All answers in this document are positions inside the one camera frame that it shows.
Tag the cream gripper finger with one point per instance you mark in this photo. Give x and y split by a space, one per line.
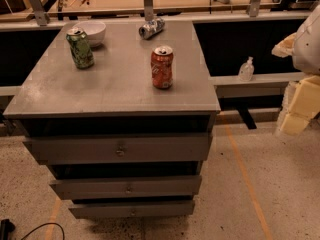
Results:
285 47
301 103

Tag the red coke can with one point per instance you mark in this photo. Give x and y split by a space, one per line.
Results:
161 67

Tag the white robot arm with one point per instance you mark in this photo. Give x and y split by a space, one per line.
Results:
306 50

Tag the silver blue lying can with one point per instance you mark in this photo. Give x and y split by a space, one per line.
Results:
151 28

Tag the green soda can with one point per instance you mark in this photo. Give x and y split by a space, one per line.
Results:
80 49

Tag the middle grey drawer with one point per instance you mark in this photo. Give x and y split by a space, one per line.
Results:
103 188

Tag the grey drawer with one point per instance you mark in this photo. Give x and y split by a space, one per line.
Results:
132 209
118 149
103 188

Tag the top grey drawer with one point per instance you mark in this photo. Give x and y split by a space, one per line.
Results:
118 149

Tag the grey drawer cabinet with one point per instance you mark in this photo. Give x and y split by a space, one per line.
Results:
116 97

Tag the bottom grey drawer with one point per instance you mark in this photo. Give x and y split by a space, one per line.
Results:
132 209

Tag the white bowl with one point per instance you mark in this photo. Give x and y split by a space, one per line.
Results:
95 31

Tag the wooden workbench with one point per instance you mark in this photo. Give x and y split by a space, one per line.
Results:
126 7

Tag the middle metal bracket post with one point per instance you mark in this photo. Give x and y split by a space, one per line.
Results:
148 10

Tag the left metal bracket post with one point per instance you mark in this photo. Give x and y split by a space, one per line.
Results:
40 14

